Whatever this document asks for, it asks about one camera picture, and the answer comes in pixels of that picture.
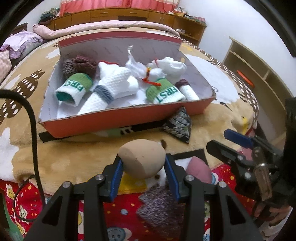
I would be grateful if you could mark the pink striped curtain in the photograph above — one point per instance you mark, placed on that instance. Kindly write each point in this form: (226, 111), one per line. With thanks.
(120, 4)

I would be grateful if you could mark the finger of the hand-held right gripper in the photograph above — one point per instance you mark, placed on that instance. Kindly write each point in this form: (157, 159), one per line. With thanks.
(222, 150)
(238, 139)

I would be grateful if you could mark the pile of folded clothes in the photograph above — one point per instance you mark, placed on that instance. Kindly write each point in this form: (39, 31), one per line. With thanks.
(49, 15)

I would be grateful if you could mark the brown plush printed blanket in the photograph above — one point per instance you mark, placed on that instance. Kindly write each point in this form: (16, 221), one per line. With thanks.
(76, 155)

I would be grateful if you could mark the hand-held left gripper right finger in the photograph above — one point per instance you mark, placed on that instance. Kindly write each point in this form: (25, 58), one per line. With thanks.
(172, 178)

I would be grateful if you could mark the purple ruffled pillow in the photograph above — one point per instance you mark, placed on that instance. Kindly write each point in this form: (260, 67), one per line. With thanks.
(23, 40)

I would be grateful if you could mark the green white sock roll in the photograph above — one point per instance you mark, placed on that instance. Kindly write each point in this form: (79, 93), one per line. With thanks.
(166, 92)
(74, 87)

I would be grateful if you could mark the maroon knit sock roll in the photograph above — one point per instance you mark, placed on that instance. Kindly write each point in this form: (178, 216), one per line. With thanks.
(159, 206)
(78, 64)

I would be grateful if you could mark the long wooden cabinet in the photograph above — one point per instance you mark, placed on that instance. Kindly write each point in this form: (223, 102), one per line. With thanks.
(129, 15)

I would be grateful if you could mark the small boxes on cabinet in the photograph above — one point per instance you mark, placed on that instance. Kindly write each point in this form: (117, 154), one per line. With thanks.
(181, 11)

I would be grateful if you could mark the dark patterned sock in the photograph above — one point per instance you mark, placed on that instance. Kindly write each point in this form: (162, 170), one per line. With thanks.
(179, 126)

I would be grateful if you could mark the white sheer stockings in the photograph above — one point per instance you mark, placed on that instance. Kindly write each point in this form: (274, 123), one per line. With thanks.
(136, 67)

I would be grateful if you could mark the red smiley bed sheet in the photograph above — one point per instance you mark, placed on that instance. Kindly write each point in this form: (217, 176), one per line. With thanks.
(122, 213)

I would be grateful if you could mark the tan sock roll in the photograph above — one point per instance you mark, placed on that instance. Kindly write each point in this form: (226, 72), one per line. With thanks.
(141, 157)

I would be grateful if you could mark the pink rolled quilt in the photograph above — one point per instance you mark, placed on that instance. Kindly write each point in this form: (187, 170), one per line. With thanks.
(104, 25)

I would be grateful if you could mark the white waffle sock grey band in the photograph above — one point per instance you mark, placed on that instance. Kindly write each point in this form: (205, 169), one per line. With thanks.
(92, 104)

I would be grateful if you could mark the white sock red trim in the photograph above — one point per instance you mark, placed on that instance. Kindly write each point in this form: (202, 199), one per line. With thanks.
(131, 87)

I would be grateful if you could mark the orange object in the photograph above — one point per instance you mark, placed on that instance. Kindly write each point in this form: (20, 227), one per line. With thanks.
(246, 78)

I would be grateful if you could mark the pink sock roll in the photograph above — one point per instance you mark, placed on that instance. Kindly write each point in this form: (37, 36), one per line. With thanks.
(198, 171)

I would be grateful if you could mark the light wooden shelf unit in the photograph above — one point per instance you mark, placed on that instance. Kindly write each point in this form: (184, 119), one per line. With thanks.
(245, 55)

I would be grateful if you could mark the dark wooden headboard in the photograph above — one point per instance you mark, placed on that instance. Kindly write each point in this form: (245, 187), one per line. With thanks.
(20, 27)

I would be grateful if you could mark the pink checked cartoon quilt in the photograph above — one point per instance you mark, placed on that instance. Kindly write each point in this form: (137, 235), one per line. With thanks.
(4, 64)

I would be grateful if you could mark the person's right hand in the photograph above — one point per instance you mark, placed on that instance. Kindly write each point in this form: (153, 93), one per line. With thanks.
(275, 215)

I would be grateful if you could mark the red cardboard box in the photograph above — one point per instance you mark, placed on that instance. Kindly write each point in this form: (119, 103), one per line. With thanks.
(104, 124)

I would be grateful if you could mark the white waffle sock purple band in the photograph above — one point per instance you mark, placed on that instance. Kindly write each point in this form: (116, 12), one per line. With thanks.
(190, 92)

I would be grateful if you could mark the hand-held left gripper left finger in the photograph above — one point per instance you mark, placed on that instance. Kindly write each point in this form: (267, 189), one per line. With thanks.
(116, 178)

